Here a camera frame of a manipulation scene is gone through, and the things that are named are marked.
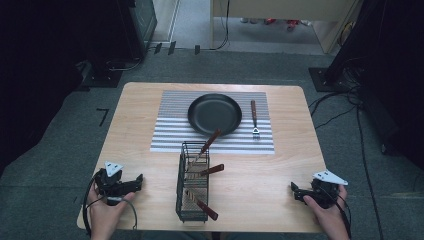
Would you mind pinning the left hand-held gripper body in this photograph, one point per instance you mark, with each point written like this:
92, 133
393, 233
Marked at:
111, 185

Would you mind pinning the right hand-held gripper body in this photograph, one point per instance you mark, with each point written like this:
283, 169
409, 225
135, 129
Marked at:
322, 192

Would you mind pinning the person's right hand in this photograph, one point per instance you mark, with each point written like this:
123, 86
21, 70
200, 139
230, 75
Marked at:
328, 216

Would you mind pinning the person's left hand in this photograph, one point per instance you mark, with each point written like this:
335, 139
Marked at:
106, 213

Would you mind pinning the grey striped placemat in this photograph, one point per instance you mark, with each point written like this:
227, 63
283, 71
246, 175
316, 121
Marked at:
173, 133

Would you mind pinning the black tape corner mark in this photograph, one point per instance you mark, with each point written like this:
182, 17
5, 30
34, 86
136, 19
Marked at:
104, 115

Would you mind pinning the black frying pan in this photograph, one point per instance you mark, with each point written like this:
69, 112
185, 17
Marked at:
213, 113

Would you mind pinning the black stand base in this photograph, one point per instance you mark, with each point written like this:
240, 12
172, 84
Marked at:
101, 78
325, 81

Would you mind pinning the dark curtain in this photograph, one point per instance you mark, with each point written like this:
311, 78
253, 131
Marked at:
393, 83
33, 66

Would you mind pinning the black tape strip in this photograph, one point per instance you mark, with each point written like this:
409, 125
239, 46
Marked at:
157, 48
197, 49
172, 48

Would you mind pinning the black equipment cabinet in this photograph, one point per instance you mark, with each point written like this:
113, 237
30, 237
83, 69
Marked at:
140, 23

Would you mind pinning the red item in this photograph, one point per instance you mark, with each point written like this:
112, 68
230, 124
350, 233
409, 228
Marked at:
292, 24
270, 21

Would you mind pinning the light wooden cabinet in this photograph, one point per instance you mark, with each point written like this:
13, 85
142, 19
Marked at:
283, 8

